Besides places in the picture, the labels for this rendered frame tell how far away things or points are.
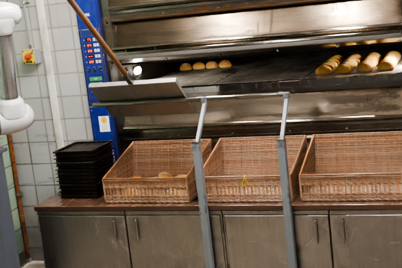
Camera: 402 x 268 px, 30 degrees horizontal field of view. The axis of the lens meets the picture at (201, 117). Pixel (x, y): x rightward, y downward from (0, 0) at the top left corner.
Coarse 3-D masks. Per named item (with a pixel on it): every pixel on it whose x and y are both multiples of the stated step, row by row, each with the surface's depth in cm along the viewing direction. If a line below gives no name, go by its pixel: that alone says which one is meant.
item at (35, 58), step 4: (28, 48) 502; (32, 48) 497; (36, 48) 497; (24, 52) 496; (28, 52) 495; (36, 52) 496; (24, 56) 497; (32, 56) 495; (36, 56) 496; (40, 56) 500; (24, 60) 498; (28, 60) 496; (32, 60) 495; (36, 60) 496; (40, 60) 500; (24, 64) 498; (28, 64) 498
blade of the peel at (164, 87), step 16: (144, 80) 429; (160, 80) 425; (176, 80) 423; (96, 96) 448; (112, 96) 446; (128, 96) 443; (144, 96) 441; (160, 96) 438; (176, 96) 436; (112, 112) 464; (128, 112) 461; (144, 112) 458; (160, 112) 456; (176, 112) 453; (192, 112) 451
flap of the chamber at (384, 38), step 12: (360, 36) 416; (372, 36) 414; (384, 36) 412; (396, 36) 410; (216, 48) 445; (228, 48) 443; (240, 48) 440; (252, 48) 437; (264, 48) 437; (276, 48) 439; (288, 48) 442; (300, 48) 444; (108, 60) 469; (120, 60) 471; (132, 60) 474; (144, 60) 477
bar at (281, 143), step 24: (192, 96) 433; (216, 96) 427; (240, 96) 422; (264, 96) 417; (288, 96) 412; (192, 144) 412; (288, 192) 400; (288, 216) 403; (288, 240) 405; (288, 264) 408
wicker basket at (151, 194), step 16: (144, 144) 485; (160, 144) 481; (176, 144) 477; (208, 144) 463; (128, 160) 480; (144, 160) 484; (176, 160) 476; (112, 176) 460; (128, 176) 479; (144, 176) 484; (192, 176) 438; (112, 192) 458; (128, 192) 444; (144, 192) 440; (160, 192) 458; (176, 192) 433; (192, 192) 437
